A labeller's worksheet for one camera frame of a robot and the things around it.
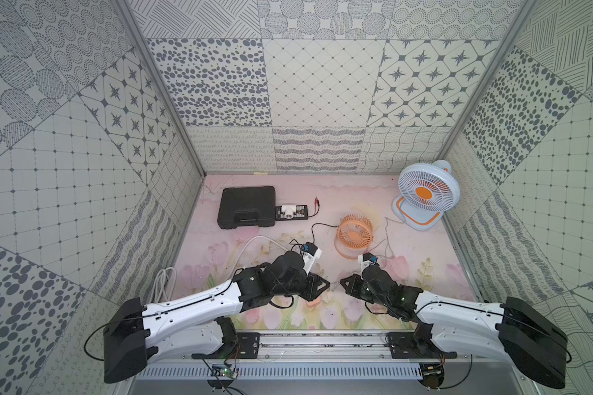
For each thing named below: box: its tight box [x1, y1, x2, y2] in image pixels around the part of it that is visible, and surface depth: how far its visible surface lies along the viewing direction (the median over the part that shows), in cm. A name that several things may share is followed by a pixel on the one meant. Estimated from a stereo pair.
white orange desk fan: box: [391, 159, 462, 232], surface depth 91 cm
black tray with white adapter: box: [275, 204, 309, 221], surface depth 106 cm
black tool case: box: [217, 185, 276, 229], surface depth 103 cm
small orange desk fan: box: [334, 213, 374, 260], surface depth 93 cm
